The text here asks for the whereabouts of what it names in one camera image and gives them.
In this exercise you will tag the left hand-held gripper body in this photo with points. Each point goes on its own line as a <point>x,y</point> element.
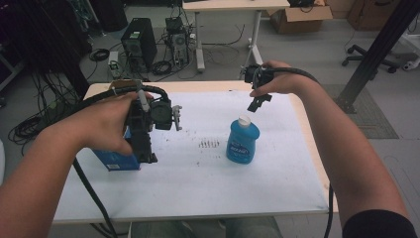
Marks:
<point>161,114</point>

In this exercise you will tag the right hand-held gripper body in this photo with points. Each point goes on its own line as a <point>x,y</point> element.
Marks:
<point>257,76</point>

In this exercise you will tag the blue cardboard box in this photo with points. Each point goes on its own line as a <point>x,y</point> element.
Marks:
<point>115,162</point>

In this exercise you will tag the blue bottle with white cap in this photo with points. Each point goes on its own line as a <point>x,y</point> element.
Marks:
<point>242,142</point>

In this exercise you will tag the person's right hand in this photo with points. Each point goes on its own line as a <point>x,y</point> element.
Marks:
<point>287,81</point>

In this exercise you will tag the person's left hand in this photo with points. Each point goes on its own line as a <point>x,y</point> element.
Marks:
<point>105,125</point>

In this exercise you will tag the white table mat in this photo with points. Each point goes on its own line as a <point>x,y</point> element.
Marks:
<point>198,185</point>

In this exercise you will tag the open cardboard box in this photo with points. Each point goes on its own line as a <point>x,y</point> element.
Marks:
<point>298,21</point>

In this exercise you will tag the small silver power supply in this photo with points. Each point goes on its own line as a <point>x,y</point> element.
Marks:
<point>113,62</point>

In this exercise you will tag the open computer case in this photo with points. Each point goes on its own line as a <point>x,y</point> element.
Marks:
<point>178,43</point>

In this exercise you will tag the black computer tower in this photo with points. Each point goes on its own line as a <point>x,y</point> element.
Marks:
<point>140,43</point>

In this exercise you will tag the white desk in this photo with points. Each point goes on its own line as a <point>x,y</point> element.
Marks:
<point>231,5</point>

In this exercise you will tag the black office chair base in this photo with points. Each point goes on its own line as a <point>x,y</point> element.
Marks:
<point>360,56</point>

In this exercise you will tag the grey floor mat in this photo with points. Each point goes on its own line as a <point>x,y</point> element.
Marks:
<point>369,119</point>

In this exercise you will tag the closed brown cardboard box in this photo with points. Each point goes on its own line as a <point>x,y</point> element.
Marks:
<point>373,15</point>

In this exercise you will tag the black curtain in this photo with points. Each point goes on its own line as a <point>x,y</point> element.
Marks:
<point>43,39</point>

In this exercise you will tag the black sleeve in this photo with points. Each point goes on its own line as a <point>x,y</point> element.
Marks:
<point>379,226</point>

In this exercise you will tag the black metal post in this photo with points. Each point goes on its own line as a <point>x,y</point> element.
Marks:
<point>379,46</point>

